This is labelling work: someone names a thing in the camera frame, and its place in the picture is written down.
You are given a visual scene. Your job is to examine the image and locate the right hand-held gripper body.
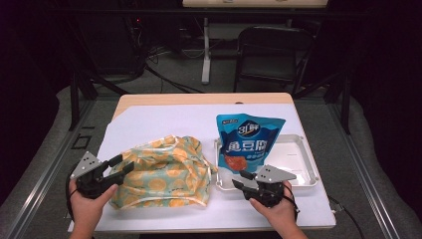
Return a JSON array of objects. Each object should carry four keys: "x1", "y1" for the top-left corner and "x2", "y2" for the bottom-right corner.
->
[{"x1": 243, "y1": 164, "x2": 298, "y2": 209}]

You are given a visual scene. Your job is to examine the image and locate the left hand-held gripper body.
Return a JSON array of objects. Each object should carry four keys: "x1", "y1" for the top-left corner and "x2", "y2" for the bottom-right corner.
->
[{"x1": 69, "y1": 150, "x2": 117, "y2": 200}]

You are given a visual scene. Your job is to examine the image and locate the blue snack pouch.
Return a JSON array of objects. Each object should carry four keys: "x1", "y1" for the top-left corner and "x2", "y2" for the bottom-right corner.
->
[{"x1": 215, "y1": 113, "x2": 288, "y2": 175}]

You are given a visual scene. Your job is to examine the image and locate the white plastic tray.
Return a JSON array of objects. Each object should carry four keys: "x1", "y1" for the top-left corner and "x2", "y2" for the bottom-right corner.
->
[{"x1": 213, "y1": 133, "x2": 320, "y2": 193}]

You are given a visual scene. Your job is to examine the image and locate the orange fruit print cloth bag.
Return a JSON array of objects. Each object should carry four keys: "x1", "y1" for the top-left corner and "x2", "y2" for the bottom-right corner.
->
[{"x1": 108, "y1": 133, "x2": 219, "y2": 210}]

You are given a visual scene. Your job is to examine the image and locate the person's right hand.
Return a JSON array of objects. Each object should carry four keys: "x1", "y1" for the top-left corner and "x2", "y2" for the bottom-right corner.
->
[{"x1": 249, "y1": 180, "x2": 301, "y2": 232}]

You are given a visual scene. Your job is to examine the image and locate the person's left hand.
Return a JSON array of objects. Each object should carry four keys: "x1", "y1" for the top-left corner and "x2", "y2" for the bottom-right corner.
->
[{"x1": 67, "y1": 178, "x2": 119, "y2": 234}]

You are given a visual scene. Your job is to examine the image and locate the white paper mat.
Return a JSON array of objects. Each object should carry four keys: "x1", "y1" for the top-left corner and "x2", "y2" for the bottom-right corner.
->
[{"x1": 68, "y1": 103, "x2": 337, "y2": 233}]

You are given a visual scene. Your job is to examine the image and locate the black metal stand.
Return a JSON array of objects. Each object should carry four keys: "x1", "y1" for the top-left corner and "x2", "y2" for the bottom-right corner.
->
[
  {"x1": 67, "y1": 19, "x2": 131, "y2": 132},
  {"x1": 293, "y1": 64, "x2": 353, "y2": 135}
]

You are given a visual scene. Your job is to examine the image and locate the dark equipment case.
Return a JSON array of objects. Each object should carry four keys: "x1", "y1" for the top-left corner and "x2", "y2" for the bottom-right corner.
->
[{"x1": 79, "y1": 14, "x2": 145, "y2": 77}]

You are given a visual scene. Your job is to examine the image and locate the white metal table leg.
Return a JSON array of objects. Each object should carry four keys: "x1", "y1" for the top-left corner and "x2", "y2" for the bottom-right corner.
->
[{"x1": 201, "y1": 17, "x2": 212, "y2": 86}]

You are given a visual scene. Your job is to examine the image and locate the black folding chair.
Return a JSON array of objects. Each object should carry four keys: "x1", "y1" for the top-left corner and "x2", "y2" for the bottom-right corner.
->
[{"x1": 233, "y1": 25, "x2": 317, "y2": 98}]

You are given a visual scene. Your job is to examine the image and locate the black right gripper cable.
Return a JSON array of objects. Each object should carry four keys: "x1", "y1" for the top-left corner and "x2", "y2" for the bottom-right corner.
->
[{"x1": 282, "y1": 182, "x2": 302, "y2": 220}]

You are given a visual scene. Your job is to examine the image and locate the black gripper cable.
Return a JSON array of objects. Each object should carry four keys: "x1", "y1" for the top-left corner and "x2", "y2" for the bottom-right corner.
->
[
  {"x1": 65, "y1": 168, "x2": 79, "y2": 222},
  {"x1": 282, "y1": 182, "x2": 302, "y2": 220}
]

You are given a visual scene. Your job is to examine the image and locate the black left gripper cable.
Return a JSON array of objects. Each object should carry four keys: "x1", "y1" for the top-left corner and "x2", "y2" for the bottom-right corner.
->
[{"x1": 65, "y1": 168, "x2": 79, "y2": 222}]

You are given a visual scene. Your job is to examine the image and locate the aluminium frame rail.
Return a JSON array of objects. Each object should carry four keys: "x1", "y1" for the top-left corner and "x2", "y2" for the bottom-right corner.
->
[
  {"x1": 326, "y1": 99, "x2": 403, "y2": 239},
  {"x1": 2, "y1": 99, "x2": 98, "y2": 239}
]

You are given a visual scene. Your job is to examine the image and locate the black cable with grey plug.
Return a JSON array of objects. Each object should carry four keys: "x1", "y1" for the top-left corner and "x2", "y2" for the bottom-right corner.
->
[{"x1": 327, "y1": 195, "x2": 364, "y2": 239}]

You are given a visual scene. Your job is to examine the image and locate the black floor cable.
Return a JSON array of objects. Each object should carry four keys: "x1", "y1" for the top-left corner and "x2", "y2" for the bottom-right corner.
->
[{"x1": 142, "y1": 61, "x2": 205, "y2": 95}]

